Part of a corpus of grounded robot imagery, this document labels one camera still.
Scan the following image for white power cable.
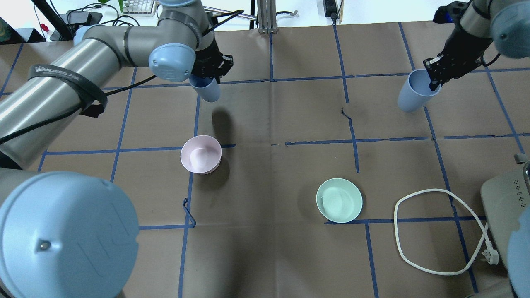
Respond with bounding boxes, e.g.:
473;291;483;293
393;189;500;276

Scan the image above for cream toaster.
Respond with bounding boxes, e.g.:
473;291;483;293
480;154;530;298

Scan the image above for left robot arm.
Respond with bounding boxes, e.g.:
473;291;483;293
1;0;233;298

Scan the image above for black power adapter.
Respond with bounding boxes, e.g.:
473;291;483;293
323;0;338;18

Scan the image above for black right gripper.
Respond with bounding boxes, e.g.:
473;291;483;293
423;25;493;92

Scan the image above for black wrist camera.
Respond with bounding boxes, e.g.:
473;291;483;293
432;1;469;24

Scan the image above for blue cup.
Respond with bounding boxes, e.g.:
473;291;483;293
189;75;220;103
397;69;442;113

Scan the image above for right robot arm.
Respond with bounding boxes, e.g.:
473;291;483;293
423;0;530;91

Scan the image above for white keyboard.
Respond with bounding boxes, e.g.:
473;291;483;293
119;0;158;15

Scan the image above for aluminium frame post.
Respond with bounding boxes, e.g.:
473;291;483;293
256;0;278;34

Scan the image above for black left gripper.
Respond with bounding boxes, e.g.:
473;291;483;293
191;35;234;81

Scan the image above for pink bowl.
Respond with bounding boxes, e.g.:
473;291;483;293
180;135;222;174

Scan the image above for mint green bowl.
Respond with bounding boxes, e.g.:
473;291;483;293
316;178;363;224

